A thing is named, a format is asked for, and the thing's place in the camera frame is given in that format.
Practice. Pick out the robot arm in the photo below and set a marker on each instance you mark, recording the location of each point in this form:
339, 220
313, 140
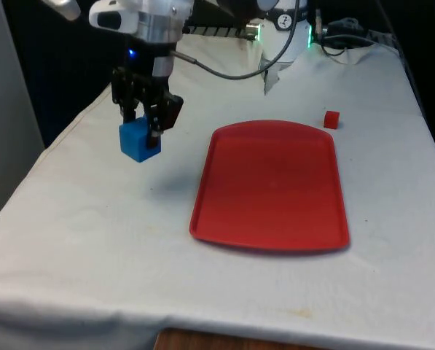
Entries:
286, 40

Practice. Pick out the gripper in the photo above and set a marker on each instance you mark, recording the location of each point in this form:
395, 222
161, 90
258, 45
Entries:
141, 58

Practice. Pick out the red cube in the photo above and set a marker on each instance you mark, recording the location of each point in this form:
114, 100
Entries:
331, 120

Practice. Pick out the red plastic tray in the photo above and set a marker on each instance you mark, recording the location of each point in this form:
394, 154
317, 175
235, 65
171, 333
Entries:
272, 186

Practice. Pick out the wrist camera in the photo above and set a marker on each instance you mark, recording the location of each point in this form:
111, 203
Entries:
109, 16

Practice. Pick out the large blue cube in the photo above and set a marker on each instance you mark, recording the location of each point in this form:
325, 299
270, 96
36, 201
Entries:
132, 142

